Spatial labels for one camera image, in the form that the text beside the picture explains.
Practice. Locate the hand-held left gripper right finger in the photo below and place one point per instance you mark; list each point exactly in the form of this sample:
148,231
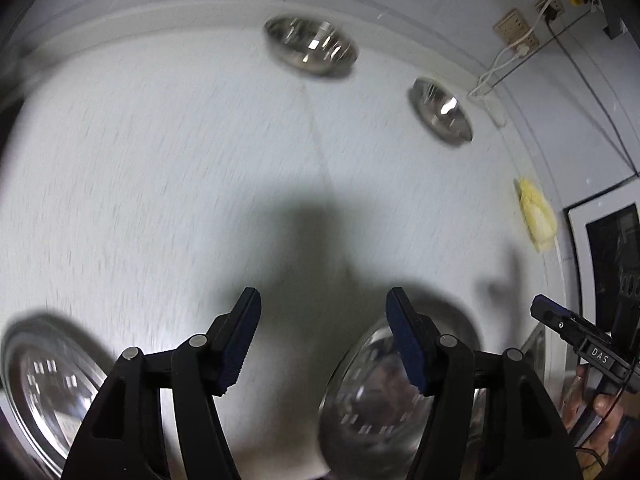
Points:
407,345

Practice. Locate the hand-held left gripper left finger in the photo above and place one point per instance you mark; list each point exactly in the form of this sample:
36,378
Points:
240,345

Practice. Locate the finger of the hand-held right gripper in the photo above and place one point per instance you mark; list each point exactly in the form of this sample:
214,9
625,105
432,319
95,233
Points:
547,312

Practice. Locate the large steel bowl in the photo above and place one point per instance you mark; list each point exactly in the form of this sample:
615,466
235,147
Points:
370,410

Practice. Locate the large steel plate with sticker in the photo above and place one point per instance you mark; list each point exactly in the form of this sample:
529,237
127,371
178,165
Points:
45,385

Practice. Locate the person's right hand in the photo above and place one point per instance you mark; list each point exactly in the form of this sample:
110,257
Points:
607,425

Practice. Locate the stainless steel sink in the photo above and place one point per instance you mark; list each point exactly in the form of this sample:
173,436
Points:
535,347

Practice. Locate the white microwave oven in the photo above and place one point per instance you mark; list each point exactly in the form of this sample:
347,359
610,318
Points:
580,245

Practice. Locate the yellow cloth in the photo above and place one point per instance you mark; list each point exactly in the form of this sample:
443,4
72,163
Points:
537,215

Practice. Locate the small steel bowl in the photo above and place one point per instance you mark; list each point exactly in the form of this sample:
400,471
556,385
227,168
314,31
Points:
310,47
442,110

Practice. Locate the double wall socket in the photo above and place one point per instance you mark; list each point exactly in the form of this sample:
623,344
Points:
515,27

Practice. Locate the single wall socket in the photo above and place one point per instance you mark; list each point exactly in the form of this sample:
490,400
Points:
550,6

